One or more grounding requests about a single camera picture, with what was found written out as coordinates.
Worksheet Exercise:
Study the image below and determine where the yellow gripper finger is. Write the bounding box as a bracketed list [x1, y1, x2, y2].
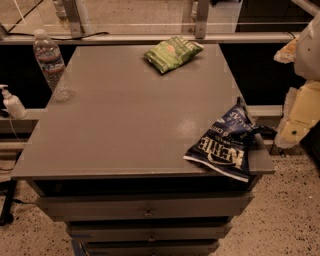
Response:
[275, 80, 320, 149]
[274, 39, 297, 64]

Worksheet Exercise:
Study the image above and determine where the clear plastic water bottle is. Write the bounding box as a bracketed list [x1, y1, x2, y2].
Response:
[33, 29, 75, 102]

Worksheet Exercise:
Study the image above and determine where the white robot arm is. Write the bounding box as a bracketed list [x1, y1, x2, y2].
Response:
[274, 13, 320, 149]

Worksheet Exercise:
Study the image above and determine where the white pump dispenser bottle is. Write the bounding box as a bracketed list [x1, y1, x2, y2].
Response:
[0, 84, 27, 119]

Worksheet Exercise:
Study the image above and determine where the blue kettle chip bag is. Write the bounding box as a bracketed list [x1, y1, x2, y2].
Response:
[183, 96, 270, 183]

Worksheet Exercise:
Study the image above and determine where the green chip bag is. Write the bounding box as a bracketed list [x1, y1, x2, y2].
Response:
[144, 36, 204, 74]

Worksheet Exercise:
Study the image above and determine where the grey drawer cabinet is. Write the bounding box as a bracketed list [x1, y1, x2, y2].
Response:
[10, 44, 277, 256]

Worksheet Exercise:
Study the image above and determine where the metal frame post right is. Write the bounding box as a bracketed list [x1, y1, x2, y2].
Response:
[181, 0, 209, 39]

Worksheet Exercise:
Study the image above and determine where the metal frame post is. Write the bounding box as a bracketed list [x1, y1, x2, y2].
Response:
[62, 0, 93, 39]
[181, 0, 209, 39]

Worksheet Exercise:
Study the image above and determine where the metal frame post left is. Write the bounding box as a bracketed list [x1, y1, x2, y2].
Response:
[62, 0, 93, 39]

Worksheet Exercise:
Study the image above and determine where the black cable on ledge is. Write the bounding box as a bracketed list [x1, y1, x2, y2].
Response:
[0, 23, 110, 42]

